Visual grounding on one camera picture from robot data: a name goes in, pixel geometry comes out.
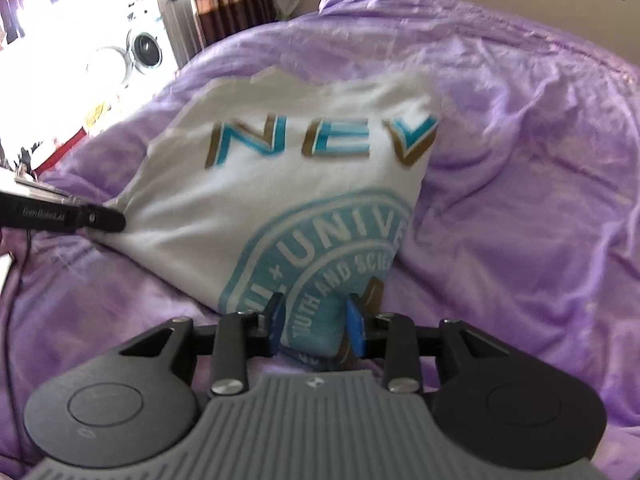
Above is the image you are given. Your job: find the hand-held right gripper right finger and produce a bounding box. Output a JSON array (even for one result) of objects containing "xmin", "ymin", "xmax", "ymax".
[{"xmin": 345, "ymin": 292, "xmax": 507, "ymax": 394}]

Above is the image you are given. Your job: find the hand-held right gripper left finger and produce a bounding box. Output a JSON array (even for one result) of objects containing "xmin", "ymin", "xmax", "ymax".
[{"xmin": 118, "ymin": 293, "xmax": 287, "ymax": 396}]

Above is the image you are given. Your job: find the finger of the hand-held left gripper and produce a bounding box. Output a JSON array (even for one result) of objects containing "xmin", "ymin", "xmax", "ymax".
[{"xmin": 79, "ymin": 202, "xmax": 126, "ymax": 234}]

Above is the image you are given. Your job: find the white printed t-shirt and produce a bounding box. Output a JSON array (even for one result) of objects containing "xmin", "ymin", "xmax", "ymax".
[{"xmin": 102, "ymin": 67, "xmax": 443, "ymax": 362}]

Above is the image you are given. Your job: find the red cloth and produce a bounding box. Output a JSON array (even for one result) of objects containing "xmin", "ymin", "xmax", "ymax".
[{"xmin": 34, "ymin": 129, "xmax": 90, "ymax": 177}]

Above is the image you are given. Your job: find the white washing machine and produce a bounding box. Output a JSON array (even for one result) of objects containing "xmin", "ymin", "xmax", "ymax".
[{"xmin": 85, "ymin": 0, "xmax": 177, "ymax": 92}]

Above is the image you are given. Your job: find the silver suitcase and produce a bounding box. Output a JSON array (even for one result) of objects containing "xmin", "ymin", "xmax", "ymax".
[{"xmin": 159, "ymin": 0, "xmax": 207, "ymax": 69}]

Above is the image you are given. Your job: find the purple bed blanket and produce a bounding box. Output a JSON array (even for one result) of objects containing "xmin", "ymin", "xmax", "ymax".
[{"xmin": 0, "ymin": 0, "xmax": 640, "ymax": 480}]

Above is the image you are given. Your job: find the brown striped curtain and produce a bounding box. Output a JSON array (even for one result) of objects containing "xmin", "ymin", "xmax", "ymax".
[{"xmin": 185, "ymin": 0, "xmax": 281, "ymax": 54}]

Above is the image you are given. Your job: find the black cable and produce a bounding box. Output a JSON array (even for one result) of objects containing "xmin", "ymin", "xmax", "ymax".
[{"xmin": 0, "ymin": 231, "xmax": 34, "ymax": 411}]

